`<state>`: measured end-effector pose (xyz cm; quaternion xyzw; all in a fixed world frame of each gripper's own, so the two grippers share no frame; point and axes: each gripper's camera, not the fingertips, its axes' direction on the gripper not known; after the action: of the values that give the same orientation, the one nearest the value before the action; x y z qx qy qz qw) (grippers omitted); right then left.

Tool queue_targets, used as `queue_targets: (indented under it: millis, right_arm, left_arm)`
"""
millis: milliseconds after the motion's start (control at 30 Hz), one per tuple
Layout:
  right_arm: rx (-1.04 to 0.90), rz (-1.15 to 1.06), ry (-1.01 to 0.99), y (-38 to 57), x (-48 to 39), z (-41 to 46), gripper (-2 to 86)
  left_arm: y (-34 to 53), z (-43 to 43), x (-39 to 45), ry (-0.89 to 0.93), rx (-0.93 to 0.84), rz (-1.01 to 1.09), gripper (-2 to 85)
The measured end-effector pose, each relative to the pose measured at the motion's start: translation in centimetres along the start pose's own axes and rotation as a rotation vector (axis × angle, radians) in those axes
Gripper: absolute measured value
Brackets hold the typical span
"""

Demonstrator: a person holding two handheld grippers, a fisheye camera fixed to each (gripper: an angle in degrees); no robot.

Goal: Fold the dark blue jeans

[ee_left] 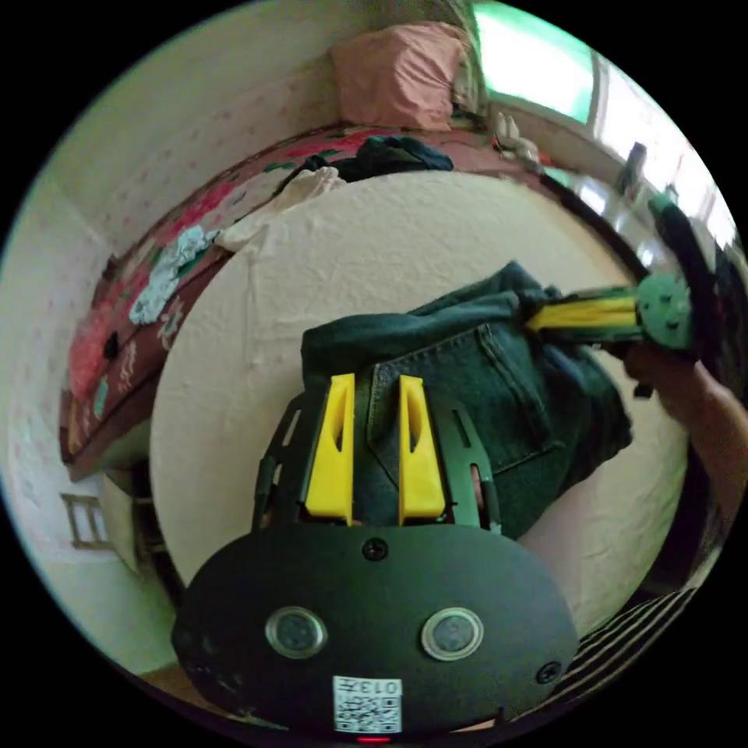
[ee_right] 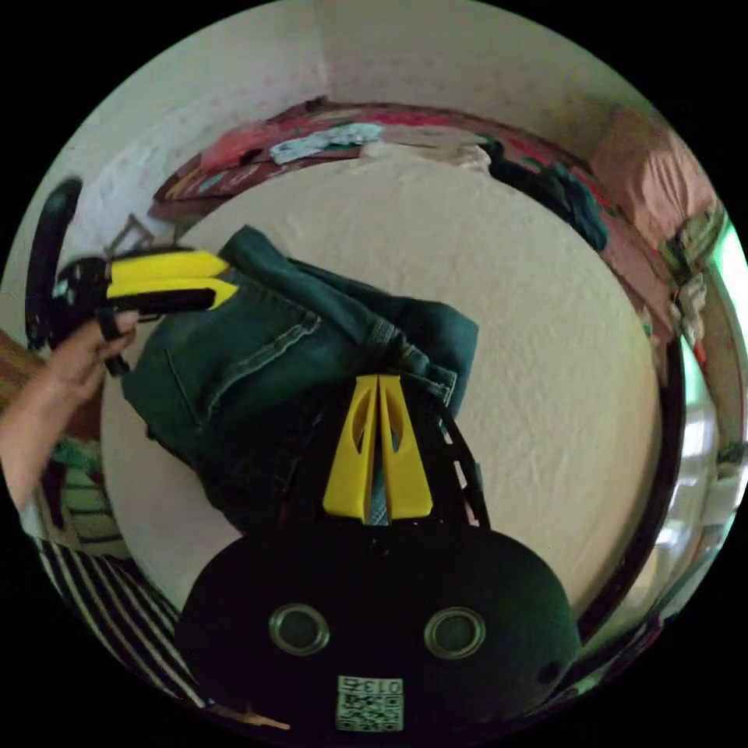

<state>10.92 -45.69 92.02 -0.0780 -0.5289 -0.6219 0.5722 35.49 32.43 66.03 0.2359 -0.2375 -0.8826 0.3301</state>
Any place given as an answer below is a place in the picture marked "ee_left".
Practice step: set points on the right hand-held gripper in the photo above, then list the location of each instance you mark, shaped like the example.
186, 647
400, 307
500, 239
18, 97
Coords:
667, 312

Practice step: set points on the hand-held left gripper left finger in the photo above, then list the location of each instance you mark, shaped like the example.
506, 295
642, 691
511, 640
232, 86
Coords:
333, 461

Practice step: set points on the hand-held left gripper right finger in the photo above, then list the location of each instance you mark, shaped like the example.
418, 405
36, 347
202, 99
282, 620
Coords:
418, 473

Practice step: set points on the dark blue jeans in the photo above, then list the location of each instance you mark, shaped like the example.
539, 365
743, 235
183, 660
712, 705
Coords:
467, 374

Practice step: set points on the person's right hand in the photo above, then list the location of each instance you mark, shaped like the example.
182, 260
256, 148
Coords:
666, 377

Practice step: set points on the bed with cream and floral covers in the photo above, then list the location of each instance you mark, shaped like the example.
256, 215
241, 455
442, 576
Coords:
374, 257

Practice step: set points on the light blue garment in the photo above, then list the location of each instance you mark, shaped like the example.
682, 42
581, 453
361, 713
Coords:
166, 277

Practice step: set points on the wooden chair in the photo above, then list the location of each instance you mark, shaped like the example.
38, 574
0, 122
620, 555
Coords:
87, 521

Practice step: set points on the window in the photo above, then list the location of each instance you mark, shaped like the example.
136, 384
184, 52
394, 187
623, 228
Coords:
537, 64

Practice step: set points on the person's body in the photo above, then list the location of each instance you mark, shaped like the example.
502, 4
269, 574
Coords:
631, 640

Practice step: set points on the pile of clothes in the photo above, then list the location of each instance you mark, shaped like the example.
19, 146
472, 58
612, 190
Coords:
374, 159

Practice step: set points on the pale curtain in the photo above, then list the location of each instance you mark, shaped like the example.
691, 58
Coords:
467, 64

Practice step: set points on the pink pillow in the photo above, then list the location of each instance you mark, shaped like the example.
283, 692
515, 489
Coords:
397, 76

